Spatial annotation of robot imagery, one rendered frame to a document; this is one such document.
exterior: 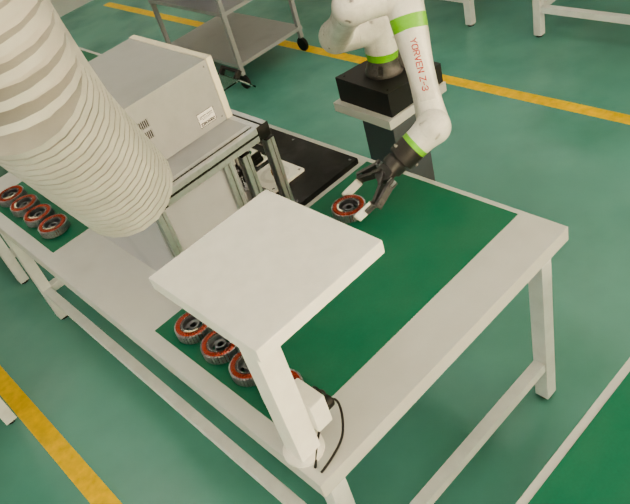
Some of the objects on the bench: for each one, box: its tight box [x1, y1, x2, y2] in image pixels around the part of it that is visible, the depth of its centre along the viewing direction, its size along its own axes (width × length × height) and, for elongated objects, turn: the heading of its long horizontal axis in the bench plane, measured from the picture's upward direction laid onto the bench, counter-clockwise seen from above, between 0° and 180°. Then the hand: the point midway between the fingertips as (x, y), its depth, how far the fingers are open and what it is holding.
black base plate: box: [242, 128, 359, 206], centre depth 258 cm, size 47×64×2 cm
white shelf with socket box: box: [149, 189, 385, 473], centre depth 161 cm, size 35×37×46 cm
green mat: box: [0, 181, 89, 253], centre depth 291 cm, size 94×61×1 cm, turn 150°
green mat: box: [155, 161, 518, 423], centre depth 207 cm, size 94×61×1 cm, turn 150°
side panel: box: [155, 162, 247, 259], centre depth 211 cm, size 28×3×32 cm, turn 150°
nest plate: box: [256, 160, 304, 193], centre depth 249 cm, size 15×15×1 cm
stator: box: [331, 194, 366, 223], centre depth 225 cm, size 11×11×4 cm
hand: (353, 205), depth 225 cm, fingers open, 13 cm apart
